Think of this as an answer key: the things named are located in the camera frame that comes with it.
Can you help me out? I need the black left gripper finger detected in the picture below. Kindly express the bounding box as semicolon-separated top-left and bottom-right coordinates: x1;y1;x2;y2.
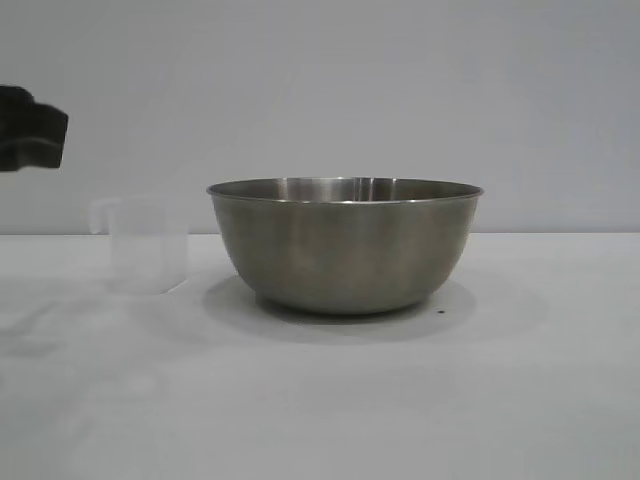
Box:
0;102;70;174
0;84;37;106

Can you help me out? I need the clear plastic measuring cup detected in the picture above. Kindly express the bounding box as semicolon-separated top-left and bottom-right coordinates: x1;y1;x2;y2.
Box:
89;195;191;296

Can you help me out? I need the stainless steel mixing bowl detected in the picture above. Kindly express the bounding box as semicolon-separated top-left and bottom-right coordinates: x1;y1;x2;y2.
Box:
205;175;486;317

